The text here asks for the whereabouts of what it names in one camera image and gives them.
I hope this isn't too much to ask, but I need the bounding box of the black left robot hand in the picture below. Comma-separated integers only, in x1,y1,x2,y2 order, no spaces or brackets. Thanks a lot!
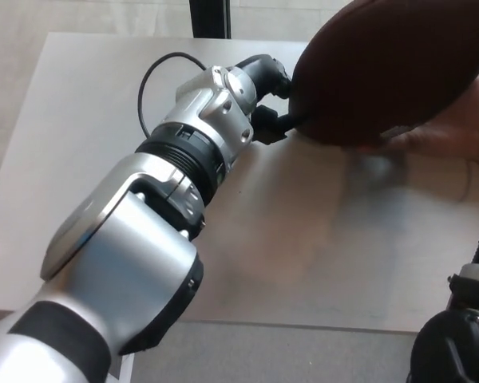
239,53,305,144

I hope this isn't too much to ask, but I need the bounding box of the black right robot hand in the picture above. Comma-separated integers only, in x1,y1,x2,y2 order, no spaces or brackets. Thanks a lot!
406,211,479,383

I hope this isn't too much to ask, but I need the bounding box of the person's bare hand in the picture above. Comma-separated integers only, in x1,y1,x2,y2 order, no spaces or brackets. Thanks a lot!
358,69,479,173

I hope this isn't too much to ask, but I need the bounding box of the brown leather american football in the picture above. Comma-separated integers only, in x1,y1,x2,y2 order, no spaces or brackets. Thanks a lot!
289,0,479,147

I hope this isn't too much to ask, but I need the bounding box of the white straight table leg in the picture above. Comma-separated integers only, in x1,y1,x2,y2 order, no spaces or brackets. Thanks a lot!
107,350,136,381

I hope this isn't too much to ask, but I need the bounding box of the black window frame post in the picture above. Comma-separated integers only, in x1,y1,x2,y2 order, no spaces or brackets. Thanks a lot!
188,0,233,40

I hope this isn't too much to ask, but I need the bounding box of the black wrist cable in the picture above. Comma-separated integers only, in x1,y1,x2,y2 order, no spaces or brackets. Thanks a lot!
137,53,209,139

